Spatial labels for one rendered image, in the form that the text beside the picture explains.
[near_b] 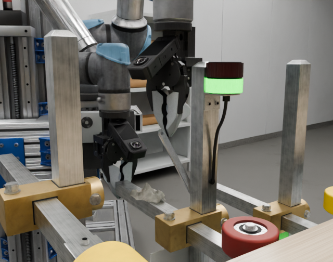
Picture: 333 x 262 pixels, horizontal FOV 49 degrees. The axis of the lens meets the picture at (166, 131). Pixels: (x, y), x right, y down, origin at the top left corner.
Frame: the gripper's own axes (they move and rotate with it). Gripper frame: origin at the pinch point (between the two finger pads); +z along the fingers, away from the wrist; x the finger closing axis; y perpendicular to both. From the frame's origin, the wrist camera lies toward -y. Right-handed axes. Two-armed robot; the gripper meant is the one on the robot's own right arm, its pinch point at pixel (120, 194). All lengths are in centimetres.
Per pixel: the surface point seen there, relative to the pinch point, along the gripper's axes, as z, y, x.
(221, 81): -28.5, -32.8, -1.6
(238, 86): -27.8, -33.8, -4.1
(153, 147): 64, 259, -169
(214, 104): -24.3, -28.2, -4.3
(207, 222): -3.3, -28.7, -3.0
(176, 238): -2.0, -28.7, 3.9
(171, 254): 3.9, -24.1, 1.5
